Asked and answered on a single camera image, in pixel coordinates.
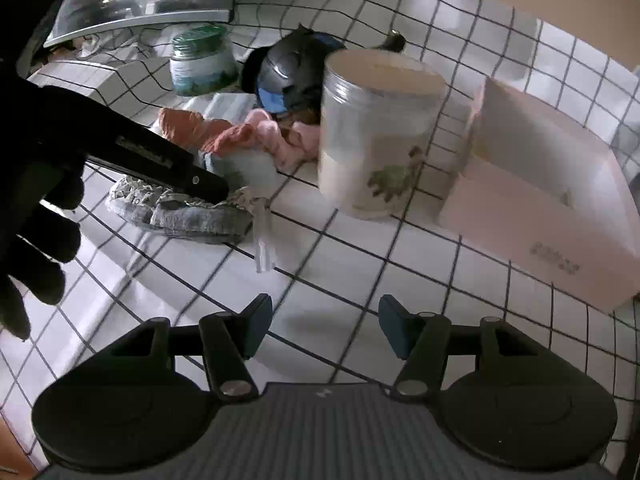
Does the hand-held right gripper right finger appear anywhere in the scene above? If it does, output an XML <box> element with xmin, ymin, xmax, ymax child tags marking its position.
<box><xmin>378</xmin><ymin>294</ymin><xmax>546</xmax><ymax>403</ymax></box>

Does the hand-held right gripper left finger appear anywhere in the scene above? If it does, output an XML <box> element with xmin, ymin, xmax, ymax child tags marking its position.
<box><xmin>107</xmin><ymin>294</ymin><xmax>273</xmax><ymax>402</ymax></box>

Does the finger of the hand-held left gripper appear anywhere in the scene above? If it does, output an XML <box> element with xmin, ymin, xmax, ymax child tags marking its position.
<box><xmin>85</xmin><ymin>105</ymin><xmax>230</xmax><ymax>202</ymax></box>

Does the grey knitted cloth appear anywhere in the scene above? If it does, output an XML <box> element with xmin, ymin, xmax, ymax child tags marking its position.
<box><xmin>105</xmin><ymin>175</ymin><xmax>256</xmax><ymax>245</ymax></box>

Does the light blue cloth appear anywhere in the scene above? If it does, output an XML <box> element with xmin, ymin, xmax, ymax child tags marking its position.
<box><xmin>202</xmin><ymin>150</ymin><xmax>278</xmax><ymax>196</ymax></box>

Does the pink fluffy cloth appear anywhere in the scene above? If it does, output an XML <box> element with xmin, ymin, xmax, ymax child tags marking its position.
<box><xmin>245</xmin><ymin>109</ymin><xmax>321</xmax><ymax>171</ymax></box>

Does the black blue round toy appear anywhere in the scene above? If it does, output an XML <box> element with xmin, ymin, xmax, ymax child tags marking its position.
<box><xmin>241</xmin><ymin>25</ymin><xmax>348</xmax><ymax>123</ymax></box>

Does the pink cardboard box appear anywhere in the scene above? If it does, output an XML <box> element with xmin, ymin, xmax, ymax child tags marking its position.
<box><xmin>437</xmin><ymin>77</ymin><xmax>640</xmax><ymax>313</ymax></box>

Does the person's left hand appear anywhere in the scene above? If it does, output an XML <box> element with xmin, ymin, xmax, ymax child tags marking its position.
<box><xmin>0</xmin><ymin>162</ymin><xmax>86</xmax><ymax>342</ymax></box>

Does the orange cloth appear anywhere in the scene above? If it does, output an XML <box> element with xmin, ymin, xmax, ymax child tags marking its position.
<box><xmin>159</xmin><ymin>107</ymin><xmax>256</xmax><ymax>153</ymax></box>

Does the clear plastic tag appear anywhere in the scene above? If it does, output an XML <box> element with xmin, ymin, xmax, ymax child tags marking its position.
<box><xmin>252</xmin><ymin>197</ymin><xmax>277</xmax><ymax>273</ymax></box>

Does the green lid glass jar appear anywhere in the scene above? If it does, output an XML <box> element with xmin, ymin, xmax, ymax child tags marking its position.
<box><xmin>169</xmin><ymin>24</ymin><xmax>240</xmax><ymax>98</ymax></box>

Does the clear jar with tan lid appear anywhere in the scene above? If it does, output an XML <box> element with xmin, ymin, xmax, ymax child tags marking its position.
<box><xmin>317</xmin><ymin>49</ymin><xmax>448</xmax><ymax>221</ymax></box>

